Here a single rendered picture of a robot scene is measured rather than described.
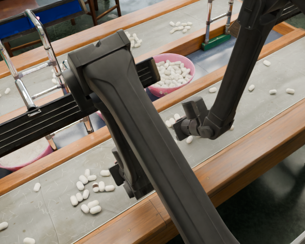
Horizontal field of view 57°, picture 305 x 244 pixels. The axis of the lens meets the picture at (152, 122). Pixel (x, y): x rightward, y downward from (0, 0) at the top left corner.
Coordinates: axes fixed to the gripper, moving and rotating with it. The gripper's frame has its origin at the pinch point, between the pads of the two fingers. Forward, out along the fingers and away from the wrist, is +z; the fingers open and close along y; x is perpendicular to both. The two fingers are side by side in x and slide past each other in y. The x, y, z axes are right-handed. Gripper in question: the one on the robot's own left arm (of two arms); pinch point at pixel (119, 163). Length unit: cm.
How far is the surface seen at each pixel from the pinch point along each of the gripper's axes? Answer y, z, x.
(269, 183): -84, 42, 74
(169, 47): -58, 45, -28
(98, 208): 13.2, -1.5, 9.2
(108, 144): -1.9, 17.7, -3.5
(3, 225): 41.2, 8.0, 1.0
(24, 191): 32.2, 16.6, -3.4
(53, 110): 11.2, -11.3, -26.0
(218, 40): -88, 45, -20
